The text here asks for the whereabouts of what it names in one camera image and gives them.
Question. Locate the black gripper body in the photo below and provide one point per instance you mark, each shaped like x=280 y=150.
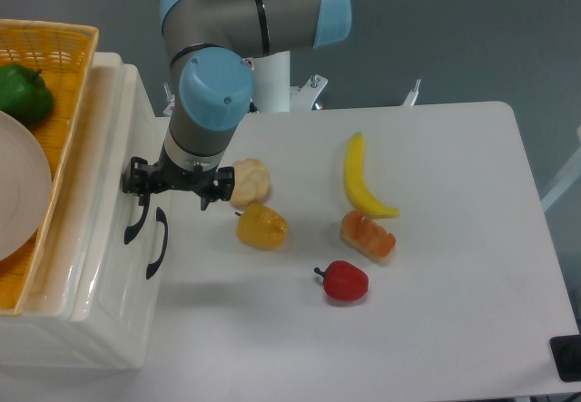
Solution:
x=165 y=175

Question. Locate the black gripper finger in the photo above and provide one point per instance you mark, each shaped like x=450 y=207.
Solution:
x=135 y=179
x=219 y=187

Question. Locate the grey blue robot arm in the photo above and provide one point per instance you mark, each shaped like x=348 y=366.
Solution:
x=208 y=44

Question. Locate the white drawer cabinet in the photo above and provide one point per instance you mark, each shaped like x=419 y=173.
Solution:
x=44 y=334

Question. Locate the round bread roll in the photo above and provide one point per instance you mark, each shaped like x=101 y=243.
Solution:
x=252 y=182

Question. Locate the yellow bell pepper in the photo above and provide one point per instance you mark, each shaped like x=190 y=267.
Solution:
x=261 y=227

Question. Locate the beige plate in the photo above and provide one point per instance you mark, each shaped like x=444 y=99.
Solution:
x=26 y=183

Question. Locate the green bell pepper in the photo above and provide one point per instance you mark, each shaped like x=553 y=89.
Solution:
x=24 y=94

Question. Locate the yellow banana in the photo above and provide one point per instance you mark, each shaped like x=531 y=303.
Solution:
x=355 y=186

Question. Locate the orange woven basket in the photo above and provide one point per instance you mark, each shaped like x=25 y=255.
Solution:
x=64 y=53

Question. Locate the red bell pepper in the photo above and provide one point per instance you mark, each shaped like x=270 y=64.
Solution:
x=343 y=281

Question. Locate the black device at edge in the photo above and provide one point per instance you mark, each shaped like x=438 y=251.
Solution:
x=566 y=354

